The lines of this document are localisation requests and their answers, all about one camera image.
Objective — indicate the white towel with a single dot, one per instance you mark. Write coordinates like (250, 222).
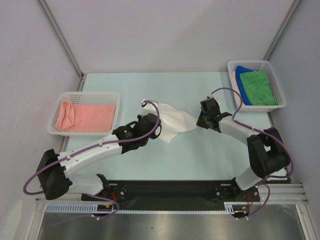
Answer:
(174, 121)

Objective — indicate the light pink towel in basket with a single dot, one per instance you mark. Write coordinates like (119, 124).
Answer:
(235, 82)

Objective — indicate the right aluminium corner post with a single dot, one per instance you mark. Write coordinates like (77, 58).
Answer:
(283, 26)

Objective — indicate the white basket with towels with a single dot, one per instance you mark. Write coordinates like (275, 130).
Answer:
(274, 82)

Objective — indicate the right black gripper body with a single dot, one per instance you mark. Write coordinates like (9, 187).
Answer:
(204, 119)

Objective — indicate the empty white plastic basket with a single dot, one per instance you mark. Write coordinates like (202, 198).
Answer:
(83, 98)

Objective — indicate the blue towel in basket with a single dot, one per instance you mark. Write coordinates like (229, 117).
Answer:
(238, 71)

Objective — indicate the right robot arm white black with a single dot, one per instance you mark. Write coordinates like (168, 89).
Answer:
(266, 151)

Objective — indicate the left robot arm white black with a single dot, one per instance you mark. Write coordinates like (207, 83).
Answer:
(58, 173)

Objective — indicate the aluminium corner post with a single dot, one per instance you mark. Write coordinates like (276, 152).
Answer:
(54, 25)
(283, 26)

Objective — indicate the pink terry towel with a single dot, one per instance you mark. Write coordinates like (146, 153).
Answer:
(79, 118)

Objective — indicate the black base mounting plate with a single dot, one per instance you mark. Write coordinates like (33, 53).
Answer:
(177, 195)

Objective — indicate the white slotted cable duct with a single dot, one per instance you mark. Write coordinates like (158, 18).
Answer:
(107, 208)

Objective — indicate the green towel in basket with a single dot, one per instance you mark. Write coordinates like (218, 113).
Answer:
(256, 85)

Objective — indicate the left aluminium corner post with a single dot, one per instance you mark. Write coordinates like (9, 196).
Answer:
(54, 25)

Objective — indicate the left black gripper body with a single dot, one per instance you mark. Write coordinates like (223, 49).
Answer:
(144, 141)

